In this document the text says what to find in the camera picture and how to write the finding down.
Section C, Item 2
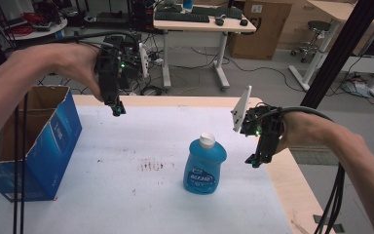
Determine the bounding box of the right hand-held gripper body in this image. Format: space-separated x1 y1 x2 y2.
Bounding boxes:
230 85 285 164

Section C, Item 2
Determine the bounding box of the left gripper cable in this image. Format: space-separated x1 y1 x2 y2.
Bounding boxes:
0 29 141 234

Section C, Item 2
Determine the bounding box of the red coiled cable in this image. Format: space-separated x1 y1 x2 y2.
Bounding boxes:
10 23 35 36

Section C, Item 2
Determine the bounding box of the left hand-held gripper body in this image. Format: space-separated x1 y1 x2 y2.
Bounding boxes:
94 34 151 111

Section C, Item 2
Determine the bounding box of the person's left hand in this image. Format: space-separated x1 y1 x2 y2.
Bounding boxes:
8 42 105 103

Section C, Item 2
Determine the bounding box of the light wooden desk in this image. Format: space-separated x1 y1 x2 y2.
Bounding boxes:
287 0 374 94

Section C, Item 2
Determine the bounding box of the blue cardboard box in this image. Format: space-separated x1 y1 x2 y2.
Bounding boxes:
0 84 83 204

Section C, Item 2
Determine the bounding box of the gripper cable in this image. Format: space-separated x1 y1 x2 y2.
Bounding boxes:
0 29 141 234
265 104 348 234

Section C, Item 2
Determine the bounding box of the black metal stand pole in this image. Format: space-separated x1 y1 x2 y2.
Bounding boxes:
299 0 374 110

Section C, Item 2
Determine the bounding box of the black round stool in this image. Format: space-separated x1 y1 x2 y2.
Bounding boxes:
289 19 333 64

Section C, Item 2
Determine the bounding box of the white table mat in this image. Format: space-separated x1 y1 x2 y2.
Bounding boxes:
0 104 294 234

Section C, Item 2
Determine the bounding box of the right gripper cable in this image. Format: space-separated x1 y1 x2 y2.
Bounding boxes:
265 104 348 234

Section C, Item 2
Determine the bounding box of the round white table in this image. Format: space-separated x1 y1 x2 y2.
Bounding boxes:
9 17 69 42

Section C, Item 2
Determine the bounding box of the black keyboard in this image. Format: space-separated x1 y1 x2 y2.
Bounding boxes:
154 11 210 24
191 5 244 20

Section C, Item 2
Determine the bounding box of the person's right hand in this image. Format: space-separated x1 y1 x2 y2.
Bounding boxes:
273 110 340 155

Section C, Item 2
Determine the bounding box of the blue detergent bottle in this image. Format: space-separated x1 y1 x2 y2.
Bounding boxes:
182 132 228 196

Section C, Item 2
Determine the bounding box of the white office desk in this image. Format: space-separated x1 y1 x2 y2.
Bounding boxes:
152 12 257 91

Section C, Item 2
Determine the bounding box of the black computer tower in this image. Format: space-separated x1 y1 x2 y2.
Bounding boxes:
128 0 157 34

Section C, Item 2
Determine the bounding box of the large brown cardboard box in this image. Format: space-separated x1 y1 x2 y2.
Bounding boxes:
228 0 294 61

